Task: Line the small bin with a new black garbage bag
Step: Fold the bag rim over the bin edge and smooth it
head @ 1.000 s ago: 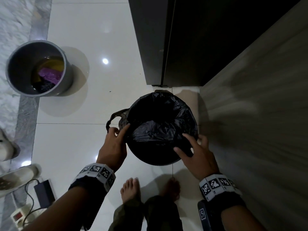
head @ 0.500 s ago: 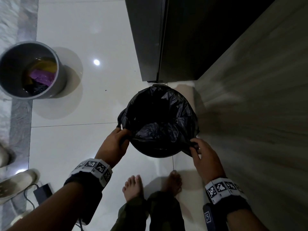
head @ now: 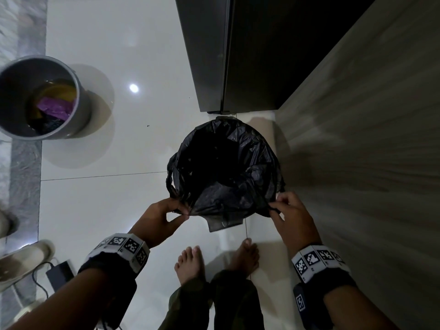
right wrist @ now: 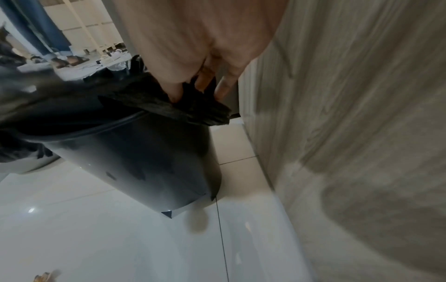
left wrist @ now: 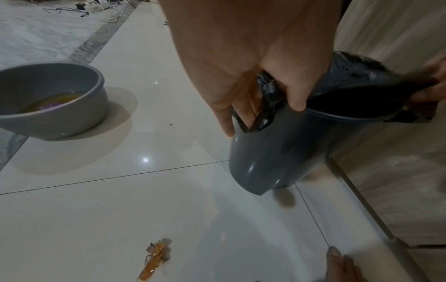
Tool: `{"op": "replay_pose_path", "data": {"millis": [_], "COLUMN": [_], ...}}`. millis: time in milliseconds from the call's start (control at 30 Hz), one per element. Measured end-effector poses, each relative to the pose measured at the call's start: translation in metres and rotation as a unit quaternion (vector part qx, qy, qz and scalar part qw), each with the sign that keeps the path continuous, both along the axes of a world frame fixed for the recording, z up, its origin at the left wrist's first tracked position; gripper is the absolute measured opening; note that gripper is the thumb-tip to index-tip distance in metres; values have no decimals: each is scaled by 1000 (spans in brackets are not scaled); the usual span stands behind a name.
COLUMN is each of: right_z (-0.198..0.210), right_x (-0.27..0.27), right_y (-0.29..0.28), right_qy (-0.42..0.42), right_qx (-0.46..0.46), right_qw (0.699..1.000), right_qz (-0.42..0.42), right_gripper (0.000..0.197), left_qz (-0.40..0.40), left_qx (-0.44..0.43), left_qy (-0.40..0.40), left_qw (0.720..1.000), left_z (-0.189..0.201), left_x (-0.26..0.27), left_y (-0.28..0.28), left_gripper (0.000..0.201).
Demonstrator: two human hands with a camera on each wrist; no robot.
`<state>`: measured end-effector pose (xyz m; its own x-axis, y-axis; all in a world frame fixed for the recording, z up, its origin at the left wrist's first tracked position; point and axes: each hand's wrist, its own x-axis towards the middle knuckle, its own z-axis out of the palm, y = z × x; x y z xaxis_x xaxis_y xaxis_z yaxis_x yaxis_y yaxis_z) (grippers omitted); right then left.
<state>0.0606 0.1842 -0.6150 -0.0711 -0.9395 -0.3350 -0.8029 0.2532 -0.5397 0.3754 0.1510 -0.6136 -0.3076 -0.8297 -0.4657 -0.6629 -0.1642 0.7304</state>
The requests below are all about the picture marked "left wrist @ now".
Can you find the black plastic trash bag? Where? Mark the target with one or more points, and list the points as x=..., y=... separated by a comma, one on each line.
x=359, y=82

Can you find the purple scrap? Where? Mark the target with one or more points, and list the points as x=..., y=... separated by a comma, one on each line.
x=51, y=106

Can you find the person's right hand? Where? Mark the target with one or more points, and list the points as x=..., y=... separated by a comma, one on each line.
x=433, y=92

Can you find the light wooden cabinet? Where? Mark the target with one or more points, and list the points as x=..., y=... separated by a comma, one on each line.
x=400, y=170

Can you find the grey plastic trash bin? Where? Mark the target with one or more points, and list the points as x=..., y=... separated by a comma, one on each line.
x=289, y=148

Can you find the orange wrapper in basin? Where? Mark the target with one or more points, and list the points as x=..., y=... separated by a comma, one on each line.
x=55, y=99

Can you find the white power strip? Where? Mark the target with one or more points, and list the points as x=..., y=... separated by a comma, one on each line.
x=97, y=5

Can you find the person's left hand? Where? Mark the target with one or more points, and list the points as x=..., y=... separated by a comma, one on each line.
x=237, y=41

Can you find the person's bare foot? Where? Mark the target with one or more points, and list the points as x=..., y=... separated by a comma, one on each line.
x=343, y=268

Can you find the grey plastic basin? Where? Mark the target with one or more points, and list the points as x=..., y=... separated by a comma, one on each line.
x=75, y=110

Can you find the crumpled orange candy wrapper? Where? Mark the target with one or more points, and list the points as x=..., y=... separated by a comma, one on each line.
x=155, y=258

